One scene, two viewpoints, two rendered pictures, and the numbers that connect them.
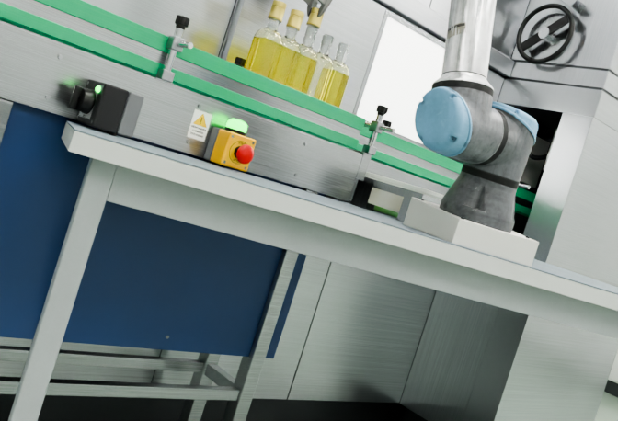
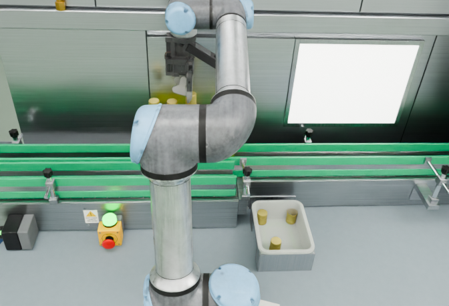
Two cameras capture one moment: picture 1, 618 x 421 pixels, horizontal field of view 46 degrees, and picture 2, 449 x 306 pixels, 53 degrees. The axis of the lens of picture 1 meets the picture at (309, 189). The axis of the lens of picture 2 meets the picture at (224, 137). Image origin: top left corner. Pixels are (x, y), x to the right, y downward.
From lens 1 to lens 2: 1.58 m
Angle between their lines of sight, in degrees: 48
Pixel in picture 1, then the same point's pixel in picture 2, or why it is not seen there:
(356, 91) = (281, 107)
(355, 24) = (263, 62)
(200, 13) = (124, 96)
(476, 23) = (160, 242)
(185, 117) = (79, 215)
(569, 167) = not seen: outside the picture
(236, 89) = (112, 189)
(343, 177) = (224, 216)
